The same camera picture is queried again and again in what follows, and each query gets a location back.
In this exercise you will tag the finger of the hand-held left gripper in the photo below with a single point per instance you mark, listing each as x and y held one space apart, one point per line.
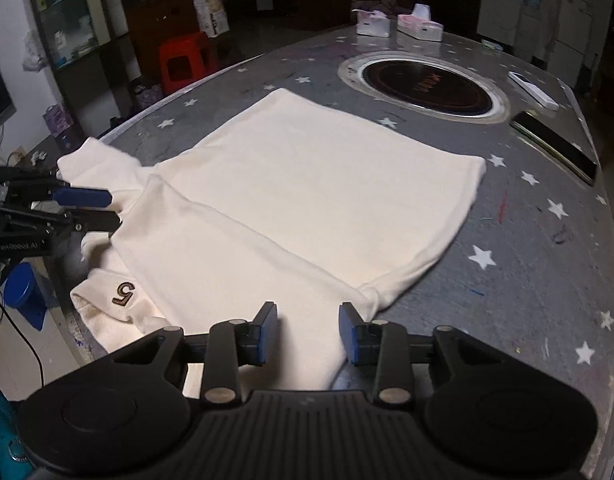
94 221
82 197

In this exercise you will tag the cream white shirt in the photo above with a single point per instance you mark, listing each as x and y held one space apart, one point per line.
312 185

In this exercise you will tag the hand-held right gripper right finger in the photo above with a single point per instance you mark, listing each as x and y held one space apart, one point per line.
348 336

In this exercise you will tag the white refrigerator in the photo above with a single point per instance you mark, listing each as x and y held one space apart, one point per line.
582 35

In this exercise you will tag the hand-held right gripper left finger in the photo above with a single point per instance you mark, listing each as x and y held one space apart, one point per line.
267 334

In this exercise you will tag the red plastic stool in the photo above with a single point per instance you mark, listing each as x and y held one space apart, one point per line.
184 62

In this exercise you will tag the black smartphone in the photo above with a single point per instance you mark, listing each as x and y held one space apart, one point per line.
554 147

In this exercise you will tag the glass-front shelf cabinet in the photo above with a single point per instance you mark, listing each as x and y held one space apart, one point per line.
67 15

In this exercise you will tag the white printed bag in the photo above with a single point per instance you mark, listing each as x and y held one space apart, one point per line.
212 12

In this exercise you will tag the white water dispenser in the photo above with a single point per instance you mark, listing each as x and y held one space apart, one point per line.
533 15

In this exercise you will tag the grey star-print tablecloth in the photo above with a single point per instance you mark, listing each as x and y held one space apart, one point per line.
537 260

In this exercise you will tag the white remote control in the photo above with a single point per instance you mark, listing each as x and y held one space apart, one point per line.
533 90

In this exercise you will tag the round built-in induction cooktop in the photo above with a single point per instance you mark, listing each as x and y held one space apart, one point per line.
427 85

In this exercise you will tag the blue plastic container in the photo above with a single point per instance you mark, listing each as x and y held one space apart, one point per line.
22 290

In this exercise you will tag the small purple box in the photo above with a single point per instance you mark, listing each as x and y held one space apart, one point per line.
58 119

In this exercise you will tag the pink white tissue box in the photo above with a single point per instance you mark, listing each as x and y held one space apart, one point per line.
419 27
372 24

